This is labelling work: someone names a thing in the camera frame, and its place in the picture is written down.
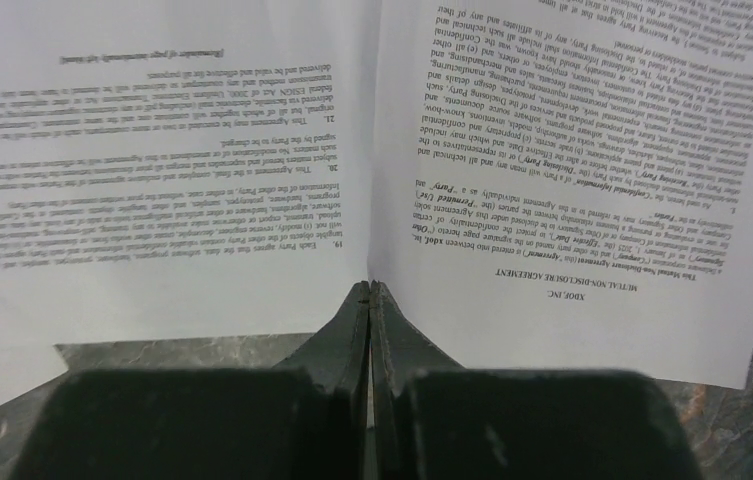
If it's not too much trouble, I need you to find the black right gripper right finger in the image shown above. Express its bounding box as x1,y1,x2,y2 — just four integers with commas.
369,282,701,479

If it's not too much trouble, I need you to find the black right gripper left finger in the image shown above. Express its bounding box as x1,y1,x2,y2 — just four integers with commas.
11,282,370,479

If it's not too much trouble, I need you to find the printed paper sheet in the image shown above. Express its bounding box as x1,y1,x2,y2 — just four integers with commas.
0,0,384,432
369,1,753,388

